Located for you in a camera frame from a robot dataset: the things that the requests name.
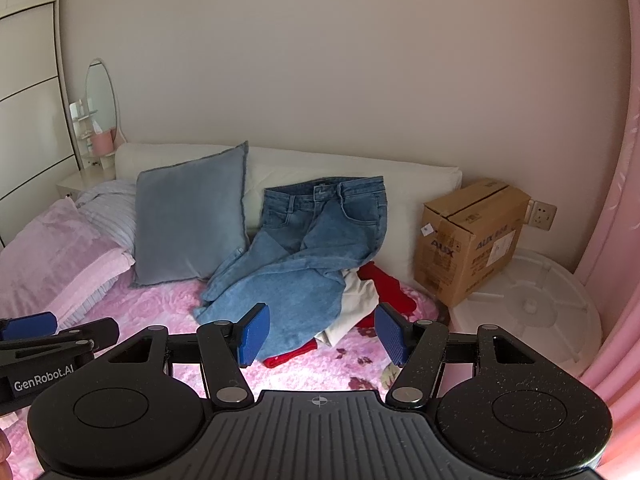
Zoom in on white wall socket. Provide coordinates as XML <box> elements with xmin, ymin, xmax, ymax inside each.
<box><xmin>526</xmin><ymin>200</ymin><xmax>557</xmax><ymax>232</ymax></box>

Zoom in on white padded headboard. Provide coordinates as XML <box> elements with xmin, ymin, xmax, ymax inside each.
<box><xmin>115</xmin><ymin>142</ymin><xmax>463</xmax><ymax>306</ymax></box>

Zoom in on brown cardboard box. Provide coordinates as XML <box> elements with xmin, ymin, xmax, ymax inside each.
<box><xmin>413</xmin><ymin>179</ymin><xmax>532</xmax><ymax>309</ymax></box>

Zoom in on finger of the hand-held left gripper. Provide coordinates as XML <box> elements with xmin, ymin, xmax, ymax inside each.
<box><xmin>0</xmin><ymin>311</ymin><xmax>58</xmax><ymax>342</ymax></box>
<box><xmin>0</xmin><ymin>317</ymin><xmax>121</xmax><ymax>363</ymax></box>

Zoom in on red garment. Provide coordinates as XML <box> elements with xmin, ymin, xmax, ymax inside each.
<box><xmin>263</xmin><ymin>261</ymin><xmax>420</xmax><ymax>368</ymax></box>

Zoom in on cream wardrobe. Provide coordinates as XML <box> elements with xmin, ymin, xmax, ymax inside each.
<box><xmin>0</xmin><ymin>0</ymin><xmax>81</xmax><ymax>248</ymax></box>

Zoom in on light blue jeans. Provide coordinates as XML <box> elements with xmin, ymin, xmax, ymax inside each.
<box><xmin>192</xmin><ymin>176</ymin><xmax>390</xmax><ymax>363</ymax></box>

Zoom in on white nightstand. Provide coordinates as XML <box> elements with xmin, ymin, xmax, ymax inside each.
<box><xmin>56</xmin><ymin>165</ymin><xmax>118</xmax><ymax>201</ymax></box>

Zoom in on grey-blue cushion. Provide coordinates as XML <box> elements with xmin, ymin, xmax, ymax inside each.
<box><xmin>129</xmin><ymin>141</ymin><xmax>250</xmax><ymax>288</ymax></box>

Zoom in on striped white pillow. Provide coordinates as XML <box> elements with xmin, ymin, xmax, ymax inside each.
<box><xmin>75</xmin><ymin>180</ymin><xmax>138</xmax><ymax>256</ymax></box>

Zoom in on pink floral blanket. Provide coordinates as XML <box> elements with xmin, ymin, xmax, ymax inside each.
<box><xmin>0</xmin><ymin>275</ymin><xmax>451</xmax><ymax>480</ymax></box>

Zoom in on oval mirror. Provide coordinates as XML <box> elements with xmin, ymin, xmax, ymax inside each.
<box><xmin>84</xmin><ymin>58</ymin><xmax>124</xmax><ymax>146</ymax></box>

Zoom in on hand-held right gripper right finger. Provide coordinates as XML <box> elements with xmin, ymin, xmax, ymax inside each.
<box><xmin>375</xmin><ymin>304</ymin><xmax>548</xmax><ymax>409</ymax></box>

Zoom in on crumpled white garment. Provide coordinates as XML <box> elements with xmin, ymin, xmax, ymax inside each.
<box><xmin>313</xmin><ymin>270</ymin><xmax>379</xmax><ymax>347</ymax></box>

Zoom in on pink pillow cover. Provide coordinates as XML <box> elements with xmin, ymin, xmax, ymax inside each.
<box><xmin>0</xmin><ymin>197</ymin><xmax>137</xmax><ymax>328</ymax></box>

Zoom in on white round plastic stand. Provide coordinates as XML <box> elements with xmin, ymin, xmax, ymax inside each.
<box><xmin>447</xmin><ymin>246</ymin><xmax>603</xmax><ymax>378</ymax></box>

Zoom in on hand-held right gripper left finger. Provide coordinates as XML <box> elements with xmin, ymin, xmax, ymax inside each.
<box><xmin>95</xmin><ymin>302</ymin><xmax>271</xmax><ymax>409</ymax></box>

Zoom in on pink curtain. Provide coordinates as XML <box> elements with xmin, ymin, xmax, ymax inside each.
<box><xmin>572</xmin><ymin>0</ymin><xmax>640</xmax><ymax>480</ymax></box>

